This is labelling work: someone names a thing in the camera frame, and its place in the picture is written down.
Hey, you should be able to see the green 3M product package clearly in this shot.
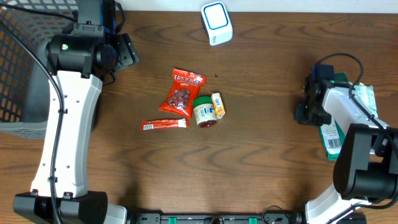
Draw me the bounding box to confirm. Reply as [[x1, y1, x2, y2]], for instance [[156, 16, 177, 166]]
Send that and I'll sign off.
[[317, 72, 351, 161]]

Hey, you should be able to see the teal tissue packet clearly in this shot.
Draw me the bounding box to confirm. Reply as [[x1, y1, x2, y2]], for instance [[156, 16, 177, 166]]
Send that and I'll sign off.
[[353, 82, 378, 118]]

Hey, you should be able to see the red snack bag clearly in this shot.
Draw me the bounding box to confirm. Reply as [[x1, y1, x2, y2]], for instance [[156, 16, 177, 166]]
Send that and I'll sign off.
[[159, 68, 206, 119]]

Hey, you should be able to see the red stick packet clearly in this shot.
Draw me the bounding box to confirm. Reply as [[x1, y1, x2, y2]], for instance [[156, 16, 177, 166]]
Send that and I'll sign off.
[[141, 118, 190, 131]]

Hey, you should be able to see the small orange packet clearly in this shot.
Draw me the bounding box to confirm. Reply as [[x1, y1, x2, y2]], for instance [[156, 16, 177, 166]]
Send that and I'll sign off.
[[211, 93, 226, 119]]

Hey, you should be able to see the green-lid seasoning jar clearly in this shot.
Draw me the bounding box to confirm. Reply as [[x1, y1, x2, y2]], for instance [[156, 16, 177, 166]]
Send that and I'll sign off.
[[193, 96, 217, 128]]

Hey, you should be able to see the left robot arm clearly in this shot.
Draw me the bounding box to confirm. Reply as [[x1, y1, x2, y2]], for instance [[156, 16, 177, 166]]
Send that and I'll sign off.
[[13, 34, 138, 223]]

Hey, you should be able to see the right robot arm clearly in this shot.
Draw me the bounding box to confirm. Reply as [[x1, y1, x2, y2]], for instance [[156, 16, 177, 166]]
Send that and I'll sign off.
[[295, 76, 397, 223]]

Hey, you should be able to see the white barcode scanner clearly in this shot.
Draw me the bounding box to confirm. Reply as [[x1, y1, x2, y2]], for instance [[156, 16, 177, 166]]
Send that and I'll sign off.
[[201, 1, 233, 46]]

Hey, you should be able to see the grey plastic mesh basket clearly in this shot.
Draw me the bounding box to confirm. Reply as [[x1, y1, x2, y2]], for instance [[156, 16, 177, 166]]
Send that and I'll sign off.
[[1, 0, 78, 139]]

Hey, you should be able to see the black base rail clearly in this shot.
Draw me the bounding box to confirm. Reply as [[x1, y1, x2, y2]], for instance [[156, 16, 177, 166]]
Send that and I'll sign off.
[[133, 212, 368, 224]]

